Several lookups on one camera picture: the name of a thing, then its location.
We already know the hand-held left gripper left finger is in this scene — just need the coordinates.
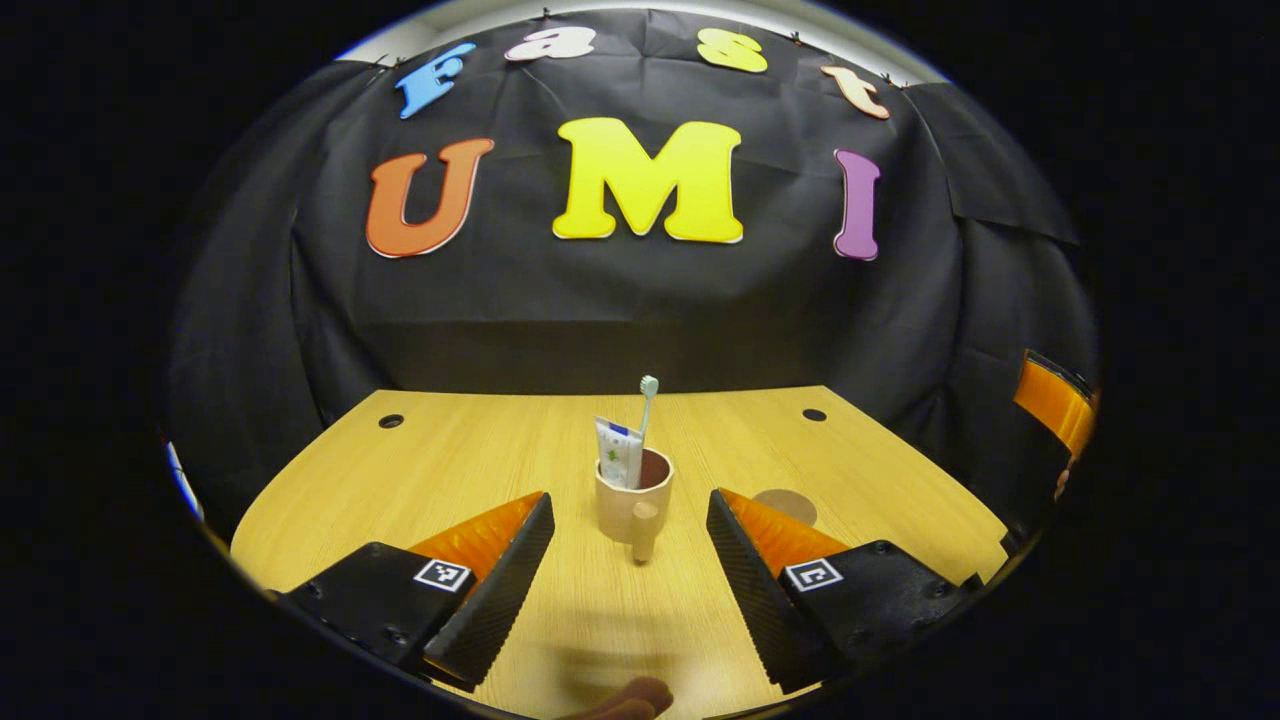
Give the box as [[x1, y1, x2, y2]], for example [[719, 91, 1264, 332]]
[[285, 491, 556, 691]]

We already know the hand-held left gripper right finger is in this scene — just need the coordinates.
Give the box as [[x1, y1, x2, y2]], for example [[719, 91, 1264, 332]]
[[706, 488, 986, 696]]

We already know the brown round coaster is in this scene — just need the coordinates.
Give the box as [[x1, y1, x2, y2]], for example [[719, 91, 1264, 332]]
[[752, 488, 819, 528]]

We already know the beige cup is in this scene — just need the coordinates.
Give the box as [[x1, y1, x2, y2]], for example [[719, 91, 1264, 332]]
[[595, 447, 675, 564]]

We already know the white toothpaste tube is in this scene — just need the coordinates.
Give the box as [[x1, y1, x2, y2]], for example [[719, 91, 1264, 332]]
[[594, 416, 643, 490]]

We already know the white toothbrush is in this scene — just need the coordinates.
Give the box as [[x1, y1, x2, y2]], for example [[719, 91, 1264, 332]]
[[628, 375, 660, 489]]

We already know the wooden desktop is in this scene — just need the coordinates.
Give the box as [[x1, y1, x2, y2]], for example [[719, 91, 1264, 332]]
[[230, 385, 1009, 720]]

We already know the black backdrop cloth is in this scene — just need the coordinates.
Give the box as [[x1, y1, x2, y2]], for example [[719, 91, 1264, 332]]
[[165, 10, 1101, 541]]

